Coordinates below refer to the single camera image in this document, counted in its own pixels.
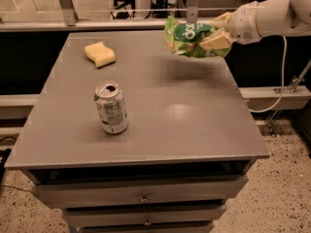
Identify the opened silver soda can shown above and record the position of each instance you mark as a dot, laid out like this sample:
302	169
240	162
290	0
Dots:
109	100

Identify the top grey drawer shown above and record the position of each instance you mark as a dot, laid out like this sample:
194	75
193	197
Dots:
83	195

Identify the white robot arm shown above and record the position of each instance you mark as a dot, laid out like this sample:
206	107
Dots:
289	18

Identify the grey drawer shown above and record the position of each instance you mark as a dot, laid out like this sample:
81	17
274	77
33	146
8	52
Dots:
83	195
144	216

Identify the grey drawer cabinet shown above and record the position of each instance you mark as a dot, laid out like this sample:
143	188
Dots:
186	119

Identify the green rice chip bag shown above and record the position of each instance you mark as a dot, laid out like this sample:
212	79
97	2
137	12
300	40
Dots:
184	38

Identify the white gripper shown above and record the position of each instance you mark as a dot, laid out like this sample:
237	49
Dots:
245	22

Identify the grey metal railing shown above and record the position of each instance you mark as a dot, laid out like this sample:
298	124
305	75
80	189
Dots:
73	15

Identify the middle grey drawer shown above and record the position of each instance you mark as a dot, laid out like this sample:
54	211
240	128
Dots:
144	216

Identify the black office chair base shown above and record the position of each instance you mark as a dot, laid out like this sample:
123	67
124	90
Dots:
131	9

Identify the yellow sponge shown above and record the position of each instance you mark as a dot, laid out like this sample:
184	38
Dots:
100	54

